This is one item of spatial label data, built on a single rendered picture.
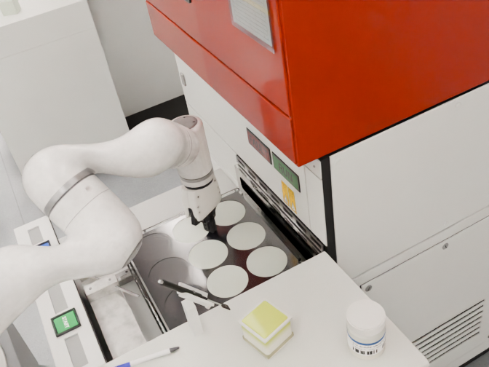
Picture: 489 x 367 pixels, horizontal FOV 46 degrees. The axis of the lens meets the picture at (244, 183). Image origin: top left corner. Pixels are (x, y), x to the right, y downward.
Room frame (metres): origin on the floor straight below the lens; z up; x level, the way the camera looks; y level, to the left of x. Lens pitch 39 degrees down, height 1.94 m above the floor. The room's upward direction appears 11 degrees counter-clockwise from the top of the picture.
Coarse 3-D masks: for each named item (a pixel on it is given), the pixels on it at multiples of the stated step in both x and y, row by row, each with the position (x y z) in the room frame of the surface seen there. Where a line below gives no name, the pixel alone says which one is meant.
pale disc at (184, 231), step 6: (180, 222) 1.17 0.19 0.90; (186, 222) 1.17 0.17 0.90; (174, 228) 1.16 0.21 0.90; (180, 228) 1.15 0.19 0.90; (186, 228) 1.15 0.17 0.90; (192, 228) 1.14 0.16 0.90; (198, 228) 1.14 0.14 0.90; (174, 234) 1.13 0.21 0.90; (180, 234) 1.12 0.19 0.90; (186, 234) 1.12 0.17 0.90; (192, 234) 1.12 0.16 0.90; (198, 234) 1.11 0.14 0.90; (204, 234) 1.11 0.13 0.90; (180, 240) 1.10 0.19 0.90; (186, 240) 1.10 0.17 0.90; (192, 240) 1.09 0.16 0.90; (198, 240) 1.09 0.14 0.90
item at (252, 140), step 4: (248, 132) 1.22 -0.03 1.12; (248, 136) 1.22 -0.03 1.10; (252, 136) 1.20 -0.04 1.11; (252, 140) 1.20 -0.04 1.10; (256, 140) 1.18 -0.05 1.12; (252, 144) 1.21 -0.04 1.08; (256, 144) 1.18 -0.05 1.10; (260, 144) 1.16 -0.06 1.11; (256, 148) 1.18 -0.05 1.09; (260, 148) 1.16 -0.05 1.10; (264, 148) 1.14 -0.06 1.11; (260, 152) 1.17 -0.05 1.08; (264, 152) 1.14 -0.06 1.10; (268, 152) 1.12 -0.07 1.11; (264, 156) 1.15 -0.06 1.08; (268, 156) 1.13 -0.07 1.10; (268, 160) 1.13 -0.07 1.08
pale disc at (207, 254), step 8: (208, 240) 1.08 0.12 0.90; (216, 240) 1.08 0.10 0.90; (192, 248) 1.07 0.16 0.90; (200, 248) 1.06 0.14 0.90; (208, 248) 1.05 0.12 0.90; (216, 248) 1.05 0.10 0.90; (224, 248) 1.04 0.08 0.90; (192, 256) 1.04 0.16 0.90; (200, 256) 1.03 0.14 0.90; (208, 256) 1.03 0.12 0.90; (216, 256) 1.02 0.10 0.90; (224, 256) 1.02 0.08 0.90; (192, 264) 1.01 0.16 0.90; (200, 264) 1.01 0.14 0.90; (208, 264) 1.00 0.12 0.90; (216, 264) 1.00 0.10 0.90
